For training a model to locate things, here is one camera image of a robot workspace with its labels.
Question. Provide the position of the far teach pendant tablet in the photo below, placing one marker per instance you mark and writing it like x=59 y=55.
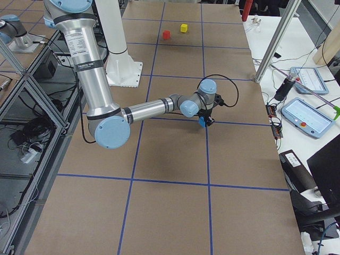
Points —
x=310 y=78

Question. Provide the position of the yellow cube block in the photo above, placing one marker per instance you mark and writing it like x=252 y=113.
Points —
x=184 y=28

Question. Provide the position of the red fire extinguisher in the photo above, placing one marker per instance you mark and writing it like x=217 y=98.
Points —
x=246 y=9

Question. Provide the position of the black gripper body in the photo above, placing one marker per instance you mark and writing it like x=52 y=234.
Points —
x=206 y=113

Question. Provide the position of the black cylinder device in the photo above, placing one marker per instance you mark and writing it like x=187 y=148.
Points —
x=284 y=89

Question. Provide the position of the teach pendant tablet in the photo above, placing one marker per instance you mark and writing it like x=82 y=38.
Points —
x=310 y=78
x=306 y=118

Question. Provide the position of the black monitor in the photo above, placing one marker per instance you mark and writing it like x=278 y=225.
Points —
x=324 y=167

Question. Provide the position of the black box with label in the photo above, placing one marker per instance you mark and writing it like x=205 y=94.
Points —
x=296 y=172

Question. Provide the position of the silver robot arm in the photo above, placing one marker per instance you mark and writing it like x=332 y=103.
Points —
x=15 y=35
x=96 y=41

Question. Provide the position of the red cube block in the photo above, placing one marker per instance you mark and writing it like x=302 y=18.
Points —
x=166 y=35

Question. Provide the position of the near teach pendant tablet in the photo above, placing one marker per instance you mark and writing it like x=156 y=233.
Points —
x=306 y=118

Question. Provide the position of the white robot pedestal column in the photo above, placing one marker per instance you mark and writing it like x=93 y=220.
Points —
x=121 y=69

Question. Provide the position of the blue cube block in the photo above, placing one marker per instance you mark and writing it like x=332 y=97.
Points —
x=202 y=121

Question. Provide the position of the small circuit board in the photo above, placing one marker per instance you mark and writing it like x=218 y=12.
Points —
x=275 y=121

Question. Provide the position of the aluminium frame post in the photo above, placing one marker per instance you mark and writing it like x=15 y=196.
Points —
x=277 y=37

